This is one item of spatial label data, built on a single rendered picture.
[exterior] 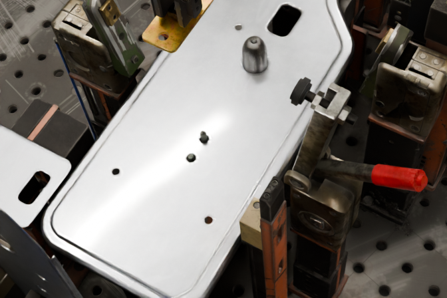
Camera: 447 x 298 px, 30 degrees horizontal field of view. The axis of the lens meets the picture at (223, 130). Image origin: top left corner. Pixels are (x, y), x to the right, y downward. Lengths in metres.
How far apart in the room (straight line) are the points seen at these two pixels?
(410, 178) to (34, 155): 0.46
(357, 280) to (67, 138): 0.48
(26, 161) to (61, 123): 0.07
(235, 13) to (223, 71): 0.09
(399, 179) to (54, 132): 0.46
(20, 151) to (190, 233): 0.24
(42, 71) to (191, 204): 0.58
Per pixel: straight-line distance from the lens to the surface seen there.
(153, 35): 0.79
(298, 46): 1.08
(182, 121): 1.03
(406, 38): 0.96
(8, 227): 0.67
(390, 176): 0.84
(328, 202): 0.92
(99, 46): 1.06
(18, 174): 1.04
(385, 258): 1.27
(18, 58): 1.51
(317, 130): 0.80
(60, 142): 1.07
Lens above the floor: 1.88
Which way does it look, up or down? 60 degrees down
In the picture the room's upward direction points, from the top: 8 degrees counter-clockwise
